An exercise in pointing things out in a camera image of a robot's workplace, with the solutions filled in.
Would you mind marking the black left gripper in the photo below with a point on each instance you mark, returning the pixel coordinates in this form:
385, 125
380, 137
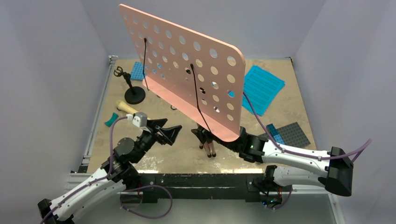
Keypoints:
170, 133

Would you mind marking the beige toy microphone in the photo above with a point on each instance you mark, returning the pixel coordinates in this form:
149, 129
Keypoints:
123, 106

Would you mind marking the pink music stand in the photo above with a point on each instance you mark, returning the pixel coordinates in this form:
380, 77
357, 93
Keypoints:
201, 76

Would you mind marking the blue sheet music page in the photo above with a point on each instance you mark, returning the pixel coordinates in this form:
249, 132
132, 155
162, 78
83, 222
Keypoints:
261, 88

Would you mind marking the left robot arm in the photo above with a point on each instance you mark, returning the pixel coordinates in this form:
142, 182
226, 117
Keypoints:
115, 175

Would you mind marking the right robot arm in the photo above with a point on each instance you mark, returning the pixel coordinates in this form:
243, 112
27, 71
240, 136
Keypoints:
332, 169

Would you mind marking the teal curved block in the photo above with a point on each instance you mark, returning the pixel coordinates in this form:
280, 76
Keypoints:
112, 119

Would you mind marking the light blue brick baseplate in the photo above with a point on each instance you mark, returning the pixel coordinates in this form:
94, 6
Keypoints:
137, 72

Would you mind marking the blue bricks on grey plate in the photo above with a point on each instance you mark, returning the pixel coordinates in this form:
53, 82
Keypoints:
275, 134

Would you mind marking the grey brick baseplate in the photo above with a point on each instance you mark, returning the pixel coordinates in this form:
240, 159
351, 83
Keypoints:
293, 135

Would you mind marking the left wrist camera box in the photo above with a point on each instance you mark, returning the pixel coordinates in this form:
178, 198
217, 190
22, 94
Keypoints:
138, 119

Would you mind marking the aluminium frame rail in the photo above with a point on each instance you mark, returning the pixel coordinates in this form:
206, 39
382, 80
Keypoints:
83, 165

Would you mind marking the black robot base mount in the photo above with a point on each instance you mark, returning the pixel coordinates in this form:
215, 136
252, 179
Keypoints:
248, 187

